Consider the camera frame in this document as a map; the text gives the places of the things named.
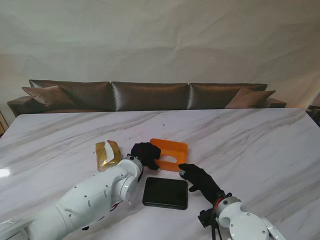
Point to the brown sofa back cushion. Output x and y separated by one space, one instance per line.
150 96
212 96
92 95

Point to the wooden slatted furniture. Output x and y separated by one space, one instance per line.
2 122

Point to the black tissue box base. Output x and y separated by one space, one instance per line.
165 192

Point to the orange tissue box cover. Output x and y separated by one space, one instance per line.
172 146

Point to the gold tissue pack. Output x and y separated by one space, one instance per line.
102 155

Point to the brown leather sofa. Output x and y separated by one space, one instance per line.
22 103

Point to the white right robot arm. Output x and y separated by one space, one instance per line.
242 220

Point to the brown throw pillow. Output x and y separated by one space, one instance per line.
47 96
250 98

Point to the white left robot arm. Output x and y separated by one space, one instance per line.
87 197

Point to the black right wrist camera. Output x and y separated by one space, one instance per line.
205 218

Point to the dark side furniture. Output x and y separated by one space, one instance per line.
314 113

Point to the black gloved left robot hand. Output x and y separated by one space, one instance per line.
146 153

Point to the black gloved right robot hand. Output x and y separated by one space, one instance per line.
202 181

